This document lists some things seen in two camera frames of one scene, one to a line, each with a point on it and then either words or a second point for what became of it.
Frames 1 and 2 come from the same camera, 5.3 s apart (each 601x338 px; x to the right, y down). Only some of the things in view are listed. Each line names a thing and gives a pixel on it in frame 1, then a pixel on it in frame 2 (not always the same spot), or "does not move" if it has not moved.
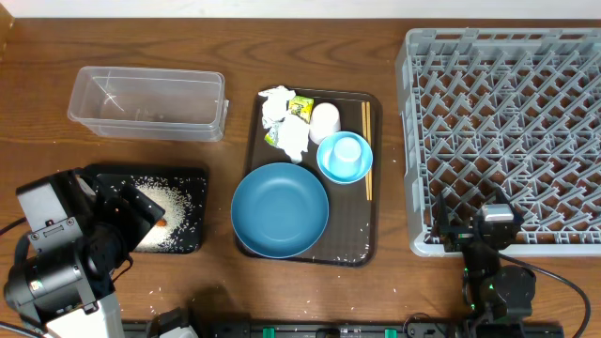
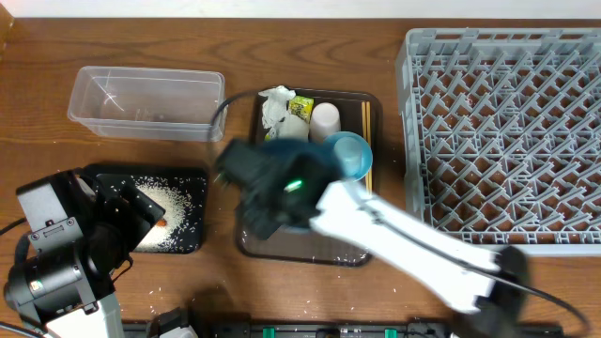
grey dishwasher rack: [516, 109] does not move
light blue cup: [346, 157] does not move
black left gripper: [137, 225] does not move
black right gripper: [460, 236] -> [250, 208]
